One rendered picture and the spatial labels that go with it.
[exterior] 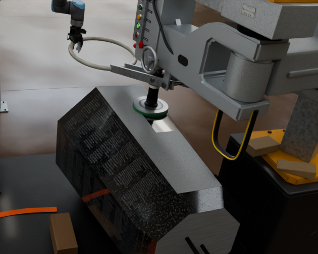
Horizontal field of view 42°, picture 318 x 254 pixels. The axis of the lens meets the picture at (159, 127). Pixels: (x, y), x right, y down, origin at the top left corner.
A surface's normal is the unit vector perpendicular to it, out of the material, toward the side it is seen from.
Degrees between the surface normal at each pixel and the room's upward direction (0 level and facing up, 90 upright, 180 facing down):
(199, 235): 90
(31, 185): 0
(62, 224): 0
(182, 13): 90
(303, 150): 90
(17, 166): 0
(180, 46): 90
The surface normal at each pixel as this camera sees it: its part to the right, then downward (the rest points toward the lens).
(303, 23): 0.55, 0.49
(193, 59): -0.82, 0.16
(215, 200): 0.36, -0.43
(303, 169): -0.03, -0.89
